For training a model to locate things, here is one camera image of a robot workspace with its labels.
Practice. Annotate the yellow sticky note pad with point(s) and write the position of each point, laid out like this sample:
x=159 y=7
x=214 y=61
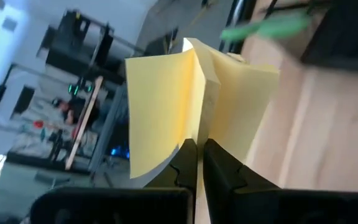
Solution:
x=160 y=109

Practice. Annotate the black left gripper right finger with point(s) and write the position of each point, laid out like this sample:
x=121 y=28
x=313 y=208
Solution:
x=219 y=174

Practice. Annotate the black metal table frame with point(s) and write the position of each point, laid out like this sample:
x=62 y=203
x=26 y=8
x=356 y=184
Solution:
x=244 y=12

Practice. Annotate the black mesh desk organizer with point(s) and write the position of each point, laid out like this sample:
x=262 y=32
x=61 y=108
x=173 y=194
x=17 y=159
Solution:
x=337 y=37

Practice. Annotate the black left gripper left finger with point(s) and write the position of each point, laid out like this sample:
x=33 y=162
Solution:
x=186 y=168

